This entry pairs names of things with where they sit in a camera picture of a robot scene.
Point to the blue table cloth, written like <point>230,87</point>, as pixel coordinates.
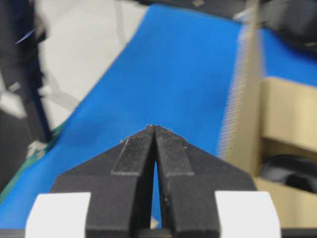
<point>175,73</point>

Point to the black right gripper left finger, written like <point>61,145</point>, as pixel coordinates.
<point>108,196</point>

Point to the brown cardboard box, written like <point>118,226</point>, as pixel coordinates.
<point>269,130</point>

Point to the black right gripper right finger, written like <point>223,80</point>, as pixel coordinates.
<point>205,197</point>

